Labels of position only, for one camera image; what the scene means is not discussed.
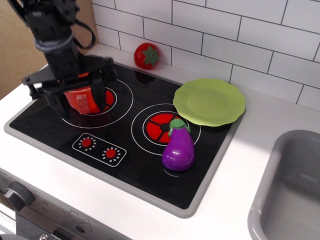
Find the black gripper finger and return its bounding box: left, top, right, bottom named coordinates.
left=90, top=73, right=106, bottom=111
left=41, top=87, right=71, bottom=119

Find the grey toy sink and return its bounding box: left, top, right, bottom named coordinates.
left=247, top=130, right=320, bottom=240

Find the red plastic toy cup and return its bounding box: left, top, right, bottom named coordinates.
left=64, top=86, right=101, bottom=115

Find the red toy tomato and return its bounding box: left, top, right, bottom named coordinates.
left=133, top=42, right=160, bottom=70

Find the black cable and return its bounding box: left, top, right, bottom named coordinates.
left=72, top=18, right=97, bottom=50

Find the grey oven knob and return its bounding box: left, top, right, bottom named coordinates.
left=4, top=182, right=36, bottom=212

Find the black toy stove top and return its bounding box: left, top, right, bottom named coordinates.
left=4, top=65, right=243, bottom=218

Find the green plastic toy plate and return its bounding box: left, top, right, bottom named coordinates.
left=173, top=78, right=246, bottom=127

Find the purple toy eggplant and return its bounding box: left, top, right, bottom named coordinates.
left=161, top=118, right=195, bottom=172

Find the wooden side panel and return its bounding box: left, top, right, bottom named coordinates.
left=0, top=0, right=99, bottom=99

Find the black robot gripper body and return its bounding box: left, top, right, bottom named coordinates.
left=22, top=41, right=117, bottom=99

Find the grey oven front panel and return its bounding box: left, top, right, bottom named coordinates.
left=0, top=170, right=127, bottom=240

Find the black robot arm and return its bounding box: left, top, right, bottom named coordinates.
left=8, top=0, right=117, bottom=119

